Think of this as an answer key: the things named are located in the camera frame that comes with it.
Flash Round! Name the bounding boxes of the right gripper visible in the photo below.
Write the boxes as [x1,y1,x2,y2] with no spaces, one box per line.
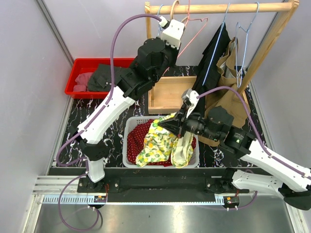
[158,104,220,141]

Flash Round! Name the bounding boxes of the light blue wire hanger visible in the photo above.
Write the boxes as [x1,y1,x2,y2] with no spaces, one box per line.
[156,4,166,36]

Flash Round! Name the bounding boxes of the yellow floral garment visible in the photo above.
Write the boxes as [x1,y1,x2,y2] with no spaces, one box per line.
[135,113,196,168]

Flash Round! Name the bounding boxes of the pink wire hanger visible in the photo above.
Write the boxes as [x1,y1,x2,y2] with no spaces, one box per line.
[162,0,209,75]

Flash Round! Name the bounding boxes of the red polka dot garment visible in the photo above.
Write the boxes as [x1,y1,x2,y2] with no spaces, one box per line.
[126,122,197,167]

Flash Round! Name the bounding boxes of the wooden hanger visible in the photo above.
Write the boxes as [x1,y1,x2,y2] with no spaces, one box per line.
[170,0,190,27]

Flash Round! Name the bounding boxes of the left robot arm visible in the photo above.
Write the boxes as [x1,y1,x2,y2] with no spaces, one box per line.
[74,37,181,192]

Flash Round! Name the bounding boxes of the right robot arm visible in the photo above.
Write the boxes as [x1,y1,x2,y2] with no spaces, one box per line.
[159,106,311,211]

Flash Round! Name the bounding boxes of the wooden clothes rack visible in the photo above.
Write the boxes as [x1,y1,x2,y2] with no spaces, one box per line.
[145,0,299,114]

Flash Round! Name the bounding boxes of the black garment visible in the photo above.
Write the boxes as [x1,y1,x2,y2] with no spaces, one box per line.
[192,24,230,95]

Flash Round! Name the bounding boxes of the white plastic basket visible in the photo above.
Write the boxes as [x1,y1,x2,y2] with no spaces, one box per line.
[122,116,199,168]

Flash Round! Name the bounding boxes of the dark striped shirt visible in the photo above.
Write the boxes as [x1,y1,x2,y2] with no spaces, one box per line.
[87,64,134,92]

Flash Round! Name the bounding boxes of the red plastic bin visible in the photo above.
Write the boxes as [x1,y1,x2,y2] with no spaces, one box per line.
[64,57,137,99]

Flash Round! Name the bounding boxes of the pink cloth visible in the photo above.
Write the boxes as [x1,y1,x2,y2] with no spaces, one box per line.
[73,72,93,92]

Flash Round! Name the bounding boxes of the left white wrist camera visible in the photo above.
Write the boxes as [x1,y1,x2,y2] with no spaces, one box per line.
[159,16,185,50]

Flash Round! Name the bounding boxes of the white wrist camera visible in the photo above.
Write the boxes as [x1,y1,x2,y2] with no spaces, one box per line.
[159,16,185,50]
[181,89,199,118]

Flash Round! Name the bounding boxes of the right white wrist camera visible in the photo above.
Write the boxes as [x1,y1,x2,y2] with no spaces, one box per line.
[181,89,199,118]

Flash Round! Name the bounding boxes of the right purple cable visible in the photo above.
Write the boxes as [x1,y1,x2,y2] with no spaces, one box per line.
[196,86,311,179]

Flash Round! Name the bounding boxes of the purple cable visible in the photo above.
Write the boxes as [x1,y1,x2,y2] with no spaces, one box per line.
[196,86,311,179]
[56,13,163,230]

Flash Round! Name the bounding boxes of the empty blue wire hanger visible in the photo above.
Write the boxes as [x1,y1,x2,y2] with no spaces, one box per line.
[235,1,259,88]

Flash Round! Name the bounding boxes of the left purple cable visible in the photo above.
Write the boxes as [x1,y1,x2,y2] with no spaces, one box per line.
[56,13,163,230]

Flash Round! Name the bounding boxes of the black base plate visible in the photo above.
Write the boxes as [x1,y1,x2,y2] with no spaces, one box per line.
[49,168,236,201]

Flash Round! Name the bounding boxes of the white cable duct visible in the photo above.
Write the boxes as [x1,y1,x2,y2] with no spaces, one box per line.
[42,195,225,206]

